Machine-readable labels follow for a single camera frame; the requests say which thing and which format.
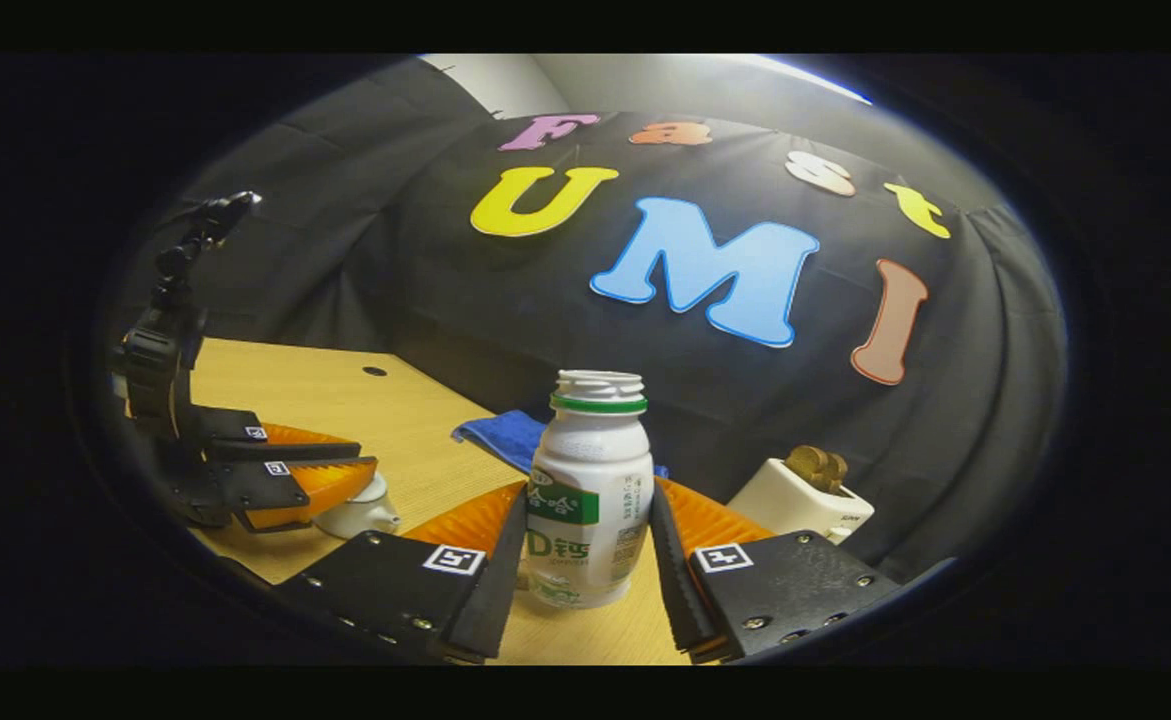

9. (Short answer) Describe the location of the brown bread slice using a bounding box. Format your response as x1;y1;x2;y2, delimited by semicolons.
783;445;849;496

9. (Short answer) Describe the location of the white water bottle green label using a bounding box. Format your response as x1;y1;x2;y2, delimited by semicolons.
523;369;656;611

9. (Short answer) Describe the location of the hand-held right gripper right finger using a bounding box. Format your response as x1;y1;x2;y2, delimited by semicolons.
648;476;904;666

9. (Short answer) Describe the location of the white toaster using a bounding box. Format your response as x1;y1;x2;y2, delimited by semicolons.
727;458;876;546

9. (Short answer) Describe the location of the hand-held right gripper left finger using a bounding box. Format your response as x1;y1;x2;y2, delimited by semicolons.
273;478;529;666

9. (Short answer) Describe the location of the white teacup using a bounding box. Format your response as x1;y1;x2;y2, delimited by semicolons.
313;492;402;541

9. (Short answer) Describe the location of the blue towel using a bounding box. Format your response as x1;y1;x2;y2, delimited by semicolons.
451;409;671;479

